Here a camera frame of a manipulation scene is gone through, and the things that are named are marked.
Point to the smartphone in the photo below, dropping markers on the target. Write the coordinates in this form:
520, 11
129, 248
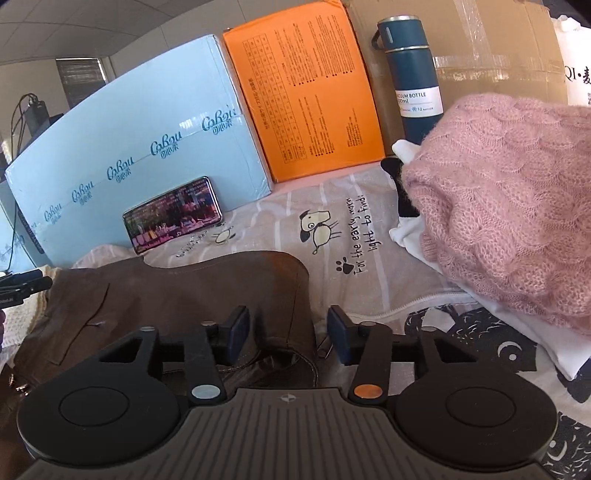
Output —
173, 214

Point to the grey printed bedsheet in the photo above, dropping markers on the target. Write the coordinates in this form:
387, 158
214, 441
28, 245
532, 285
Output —
369, 221

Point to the dark patterned blanket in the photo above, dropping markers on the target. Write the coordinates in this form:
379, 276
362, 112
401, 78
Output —
485, 341

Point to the brown cardboard box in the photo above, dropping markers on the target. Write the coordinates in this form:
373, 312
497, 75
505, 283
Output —
485, 46

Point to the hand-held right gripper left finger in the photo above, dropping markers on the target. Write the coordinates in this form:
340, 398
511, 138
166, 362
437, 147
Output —
238, 334

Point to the dark blue vacuum bottle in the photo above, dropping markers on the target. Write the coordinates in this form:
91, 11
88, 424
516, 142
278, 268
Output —
411, 69

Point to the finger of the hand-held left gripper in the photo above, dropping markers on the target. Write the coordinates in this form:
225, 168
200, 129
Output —
23, 278
32, 287

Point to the large light blue box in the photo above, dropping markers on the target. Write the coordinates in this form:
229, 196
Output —
138, 120

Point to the dark window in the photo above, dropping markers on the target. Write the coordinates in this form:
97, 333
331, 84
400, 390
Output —
83, 83

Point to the black and white garment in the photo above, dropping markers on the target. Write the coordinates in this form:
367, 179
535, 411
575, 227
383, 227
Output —
406, 203

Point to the brown leather garment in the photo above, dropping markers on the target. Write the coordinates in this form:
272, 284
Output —
161, 286

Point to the orange box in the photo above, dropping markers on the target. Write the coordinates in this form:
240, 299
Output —
300, 92

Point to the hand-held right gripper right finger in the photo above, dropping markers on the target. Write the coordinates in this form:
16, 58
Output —
339, 339

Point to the pink knit sweater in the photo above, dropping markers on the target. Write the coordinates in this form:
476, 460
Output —
508, 184

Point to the white plastic bag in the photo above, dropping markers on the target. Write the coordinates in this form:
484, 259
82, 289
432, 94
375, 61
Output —
577, 55

